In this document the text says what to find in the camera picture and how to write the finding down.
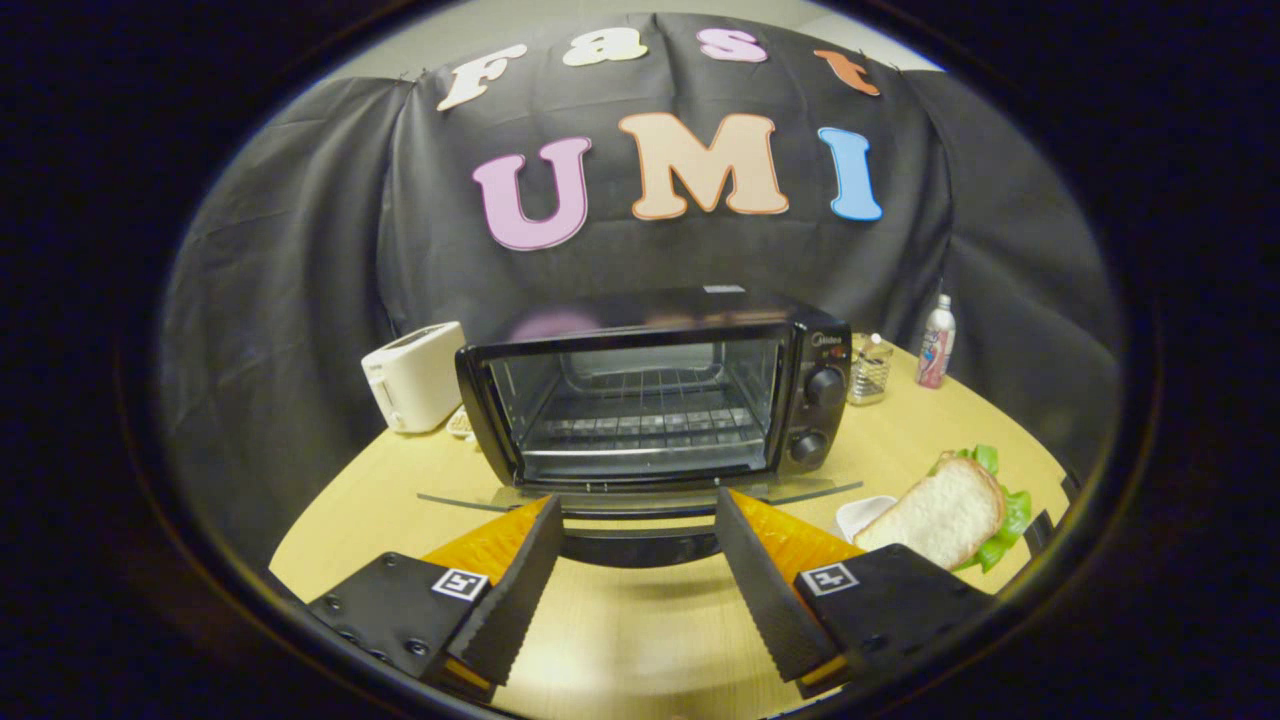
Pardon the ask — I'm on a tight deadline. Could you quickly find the silver and pink spray bottle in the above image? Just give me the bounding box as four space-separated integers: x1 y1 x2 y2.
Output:
916 294 957 390

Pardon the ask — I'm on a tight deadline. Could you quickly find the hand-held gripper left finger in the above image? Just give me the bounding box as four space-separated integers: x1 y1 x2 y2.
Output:
305 493 566 701

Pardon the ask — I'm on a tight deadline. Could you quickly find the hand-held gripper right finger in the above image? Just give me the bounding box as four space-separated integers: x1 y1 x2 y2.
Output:
714 487 996 699

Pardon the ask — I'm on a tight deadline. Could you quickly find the lettuce sandwich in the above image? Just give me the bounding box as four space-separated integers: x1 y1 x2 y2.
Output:
855 445 1033 574

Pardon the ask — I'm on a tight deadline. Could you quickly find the black backdrop cloth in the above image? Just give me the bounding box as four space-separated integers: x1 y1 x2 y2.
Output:
160 12 1126 571

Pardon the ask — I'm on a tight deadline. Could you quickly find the white plastic tray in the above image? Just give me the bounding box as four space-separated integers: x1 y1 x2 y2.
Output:
835 495 898 544

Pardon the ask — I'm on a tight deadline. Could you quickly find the clear plastic container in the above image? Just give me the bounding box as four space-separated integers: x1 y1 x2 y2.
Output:
848 333 893 406

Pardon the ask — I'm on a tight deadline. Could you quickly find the white bread toaster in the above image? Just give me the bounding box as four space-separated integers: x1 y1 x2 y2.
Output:
361 321 467 434

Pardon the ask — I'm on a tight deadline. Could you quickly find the black toaster oven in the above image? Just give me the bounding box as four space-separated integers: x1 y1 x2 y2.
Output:
418 287 863 568

